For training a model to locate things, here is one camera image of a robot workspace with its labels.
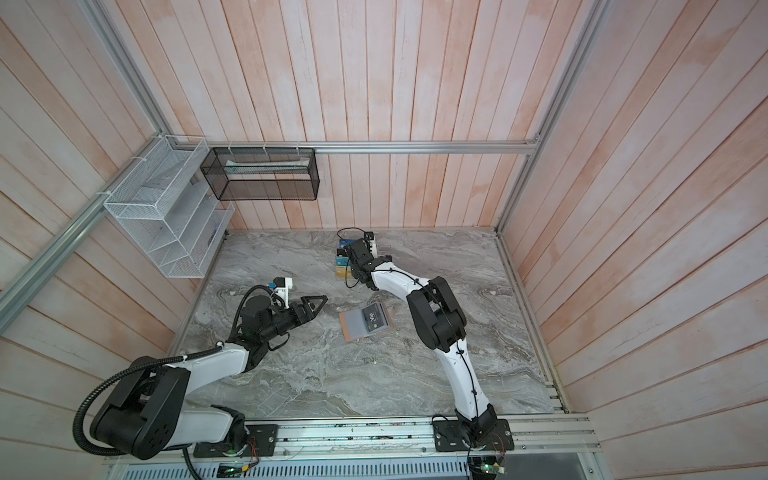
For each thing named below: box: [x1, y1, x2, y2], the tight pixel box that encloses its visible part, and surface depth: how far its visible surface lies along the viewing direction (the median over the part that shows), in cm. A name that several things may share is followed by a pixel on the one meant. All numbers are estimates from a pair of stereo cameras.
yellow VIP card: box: [336, 266, 353, 278], surface depth 106 cm
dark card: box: [361, 302, 389, 333], surface depth 95 cm
